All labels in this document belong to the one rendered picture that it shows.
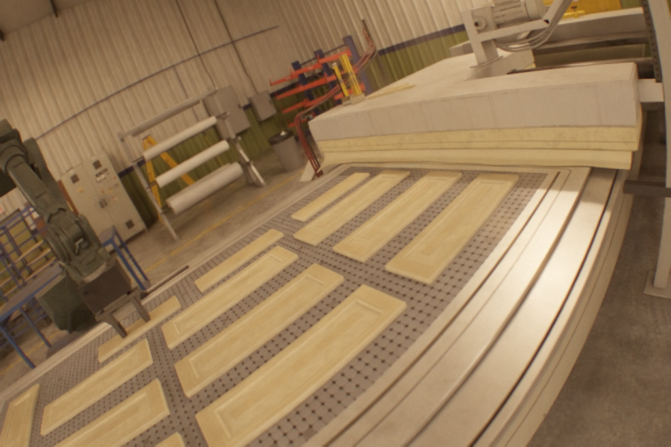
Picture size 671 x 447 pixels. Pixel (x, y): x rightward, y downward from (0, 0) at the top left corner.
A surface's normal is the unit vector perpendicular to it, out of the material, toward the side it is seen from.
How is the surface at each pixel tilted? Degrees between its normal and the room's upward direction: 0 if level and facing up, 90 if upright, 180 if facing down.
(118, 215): 90
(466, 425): 0
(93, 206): 90
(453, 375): 0
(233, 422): 11
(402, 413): 0
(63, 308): 90
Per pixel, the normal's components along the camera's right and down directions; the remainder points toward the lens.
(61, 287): 0.82, -0.13
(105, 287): 0.57, 0.08
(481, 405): -0.37, -0.86
